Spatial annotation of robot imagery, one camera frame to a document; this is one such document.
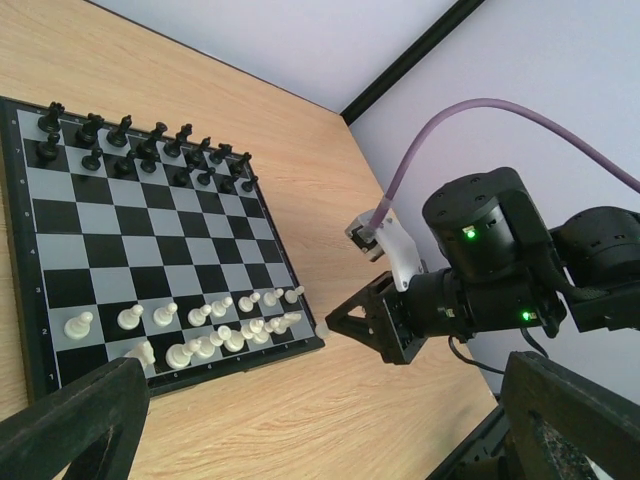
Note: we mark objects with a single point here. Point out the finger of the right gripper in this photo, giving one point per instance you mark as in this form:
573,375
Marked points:
367,317

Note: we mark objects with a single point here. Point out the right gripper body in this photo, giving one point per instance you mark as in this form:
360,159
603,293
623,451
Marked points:
441,304

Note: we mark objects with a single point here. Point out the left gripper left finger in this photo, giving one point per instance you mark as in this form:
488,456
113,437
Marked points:
89,429

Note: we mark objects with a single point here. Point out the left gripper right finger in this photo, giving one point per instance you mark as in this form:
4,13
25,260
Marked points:
560,421

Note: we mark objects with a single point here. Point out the white rook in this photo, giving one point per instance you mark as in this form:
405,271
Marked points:
78,327
322,331

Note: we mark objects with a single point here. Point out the white bishop piece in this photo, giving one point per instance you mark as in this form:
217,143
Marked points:
258,331

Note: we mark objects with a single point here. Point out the white king piece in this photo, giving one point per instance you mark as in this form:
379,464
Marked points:
236,341

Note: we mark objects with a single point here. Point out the white queen piece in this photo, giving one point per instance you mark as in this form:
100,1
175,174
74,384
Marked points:
208,344

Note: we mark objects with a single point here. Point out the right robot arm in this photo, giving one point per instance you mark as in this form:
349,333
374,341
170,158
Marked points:
506,270

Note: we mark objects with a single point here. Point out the black chess piece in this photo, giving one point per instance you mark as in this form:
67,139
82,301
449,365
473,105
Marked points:
117,137
87,133
173,148
238,167
196,155
49,122
147,149
218,155
48,149

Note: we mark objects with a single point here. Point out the black and silver chessboard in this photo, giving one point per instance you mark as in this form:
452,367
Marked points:
99,229

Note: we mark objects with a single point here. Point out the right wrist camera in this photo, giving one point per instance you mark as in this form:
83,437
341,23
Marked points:
388,238

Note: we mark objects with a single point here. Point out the black aluminium frame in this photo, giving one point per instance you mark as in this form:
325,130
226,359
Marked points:
330,53

